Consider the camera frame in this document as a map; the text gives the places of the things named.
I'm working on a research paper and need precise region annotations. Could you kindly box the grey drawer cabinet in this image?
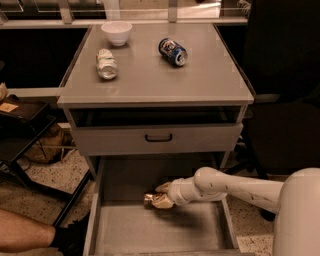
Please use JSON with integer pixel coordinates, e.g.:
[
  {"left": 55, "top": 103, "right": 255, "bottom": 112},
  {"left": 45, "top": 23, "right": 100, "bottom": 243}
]
[{"left": 58, "top": 23, "right": 254, "bottom": 173}]

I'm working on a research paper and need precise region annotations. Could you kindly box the black shoe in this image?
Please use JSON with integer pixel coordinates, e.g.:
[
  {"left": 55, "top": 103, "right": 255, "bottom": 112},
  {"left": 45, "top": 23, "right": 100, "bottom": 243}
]
[{"left": 50, "top": 214, "right": 90, "bottom": 256}]

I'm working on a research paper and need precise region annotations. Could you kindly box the white bowl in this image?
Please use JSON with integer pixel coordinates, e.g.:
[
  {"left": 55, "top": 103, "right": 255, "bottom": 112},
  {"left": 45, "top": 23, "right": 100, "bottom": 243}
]
[{"left": 101, "top": 21, "right": 133, "bottom": 46}]

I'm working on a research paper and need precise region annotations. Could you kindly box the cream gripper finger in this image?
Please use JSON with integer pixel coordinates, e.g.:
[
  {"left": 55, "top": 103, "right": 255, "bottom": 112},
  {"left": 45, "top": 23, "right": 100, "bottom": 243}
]
[
  {"left": 155, "top": 182, "right": 171, "bottom": 193},
  {"left": 153, "top": 194, "right": 174, "bottom": 209}
]

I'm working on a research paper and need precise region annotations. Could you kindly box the crushed orange can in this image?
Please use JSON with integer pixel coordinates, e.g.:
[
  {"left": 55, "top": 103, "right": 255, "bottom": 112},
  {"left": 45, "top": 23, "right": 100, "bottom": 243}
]
[{"left": 144, "top": 193, "right": 174, "bottom": 209}]

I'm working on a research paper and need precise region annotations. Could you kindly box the black office chair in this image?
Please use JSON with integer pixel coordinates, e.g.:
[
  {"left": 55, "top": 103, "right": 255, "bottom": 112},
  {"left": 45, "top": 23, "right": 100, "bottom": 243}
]
[{"left": 219, "top": 0, "right": 320, "bottom": 222}]

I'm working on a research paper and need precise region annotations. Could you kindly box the brown bag on floor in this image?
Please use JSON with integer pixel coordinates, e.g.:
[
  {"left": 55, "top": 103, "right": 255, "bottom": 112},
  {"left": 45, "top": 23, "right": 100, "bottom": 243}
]
[{"left": 24, "top": 124, "right": 70, "bottom": 164}]

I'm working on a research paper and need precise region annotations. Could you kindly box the black drawer handle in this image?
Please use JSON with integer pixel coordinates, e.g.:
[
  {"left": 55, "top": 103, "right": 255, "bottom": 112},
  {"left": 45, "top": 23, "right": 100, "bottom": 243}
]
[{"left": 144, "top": 133, "right": 173, "bottom": 143}]

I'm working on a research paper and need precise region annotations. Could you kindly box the blue soda can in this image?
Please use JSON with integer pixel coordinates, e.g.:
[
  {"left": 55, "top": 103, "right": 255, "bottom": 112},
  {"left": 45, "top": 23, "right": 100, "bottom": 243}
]
[{"left": 158, "top": 38, "right": 188, "bottom": 67}]

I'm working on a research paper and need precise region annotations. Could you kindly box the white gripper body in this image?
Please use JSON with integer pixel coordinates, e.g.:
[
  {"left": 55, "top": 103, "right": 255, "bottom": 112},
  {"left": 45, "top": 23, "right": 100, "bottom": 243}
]
[{"left": 167, "top": 177, "right": 197, "bottom": 206}]

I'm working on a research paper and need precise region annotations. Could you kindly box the brown box on table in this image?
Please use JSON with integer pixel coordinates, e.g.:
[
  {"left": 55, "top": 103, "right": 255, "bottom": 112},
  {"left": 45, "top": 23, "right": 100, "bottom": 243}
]
[{"left": 0, "top": 95, "right": 50, "bottom": 123}]

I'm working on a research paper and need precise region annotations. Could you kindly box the closed grey upper drawer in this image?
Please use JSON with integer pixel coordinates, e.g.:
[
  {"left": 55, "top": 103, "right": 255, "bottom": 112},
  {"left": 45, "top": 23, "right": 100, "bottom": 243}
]
[{"left": 72, "top": 124, "right": 242, "bottom": 156}]

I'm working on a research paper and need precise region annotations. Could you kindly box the open grey middle drawer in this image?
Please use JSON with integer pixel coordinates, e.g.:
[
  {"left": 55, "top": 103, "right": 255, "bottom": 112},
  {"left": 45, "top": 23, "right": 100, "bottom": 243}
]
[{"left": 84, "top": 153, "right": 255, "bottom": 256}]

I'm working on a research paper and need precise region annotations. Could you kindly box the black side table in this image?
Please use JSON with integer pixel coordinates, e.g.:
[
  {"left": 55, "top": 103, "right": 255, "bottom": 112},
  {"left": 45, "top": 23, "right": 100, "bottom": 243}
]
[{"left": 0, "top": 102, "right": 92, "bottom": 226}]

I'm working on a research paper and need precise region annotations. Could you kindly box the person's bare leg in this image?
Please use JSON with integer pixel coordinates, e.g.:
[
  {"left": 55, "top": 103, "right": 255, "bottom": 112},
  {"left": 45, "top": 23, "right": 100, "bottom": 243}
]
[{"left": 0, "top": 209, "right": 56, "bottom": 253}]

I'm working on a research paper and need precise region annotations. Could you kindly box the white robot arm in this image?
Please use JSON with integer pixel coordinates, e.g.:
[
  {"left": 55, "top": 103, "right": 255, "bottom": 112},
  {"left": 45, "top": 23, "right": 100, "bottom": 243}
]
[{"left": 153, "top": 167, "right": 320, "bottom": 256}]

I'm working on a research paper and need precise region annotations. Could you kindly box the crushed white silver can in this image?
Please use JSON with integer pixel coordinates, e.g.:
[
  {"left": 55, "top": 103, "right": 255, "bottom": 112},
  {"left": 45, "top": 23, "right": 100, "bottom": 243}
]
[{"left": 96, "top": 49, "right": 118, "bottom": 80}]

